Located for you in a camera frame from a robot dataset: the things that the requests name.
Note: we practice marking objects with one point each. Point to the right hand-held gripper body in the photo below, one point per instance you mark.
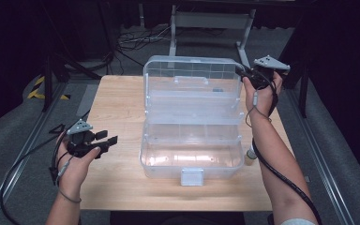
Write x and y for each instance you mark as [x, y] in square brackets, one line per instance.
[262, 76]

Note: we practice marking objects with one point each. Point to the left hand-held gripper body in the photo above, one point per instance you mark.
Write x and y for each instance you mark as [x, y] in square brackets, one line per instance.
[81, 143]

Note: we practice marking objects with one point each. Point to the clear plastic storage box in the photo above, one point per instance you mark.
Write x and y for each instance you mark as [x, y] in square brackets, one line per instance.
[193, 125]

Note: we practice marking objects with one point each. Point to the person's right hand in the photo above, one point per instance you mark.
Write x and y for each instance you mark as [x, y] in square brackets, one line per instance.
[262, 100]

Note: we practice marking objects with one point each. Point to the person's left hand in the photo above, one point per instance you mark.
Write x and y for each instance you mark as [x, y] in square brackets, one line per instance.
[75, 172]

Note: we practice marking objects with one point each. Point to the small white-capped bottle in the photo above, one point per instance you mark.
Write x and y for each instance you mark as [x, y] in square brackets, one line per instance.
[251, 154]

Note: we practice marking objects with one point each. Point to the person's dark lap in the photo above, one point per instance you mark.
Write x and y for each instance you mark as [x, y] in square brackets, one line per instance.
[178, 218]

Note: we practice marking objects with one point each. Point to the person's white sleeve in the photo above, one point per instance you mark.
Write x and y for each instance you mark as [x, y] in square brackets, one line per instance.
[296, 222]

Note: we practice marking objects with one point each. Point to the white metal desk frame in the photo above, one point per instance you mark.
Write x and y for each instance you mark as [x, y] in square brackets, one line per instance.
[211, 20]

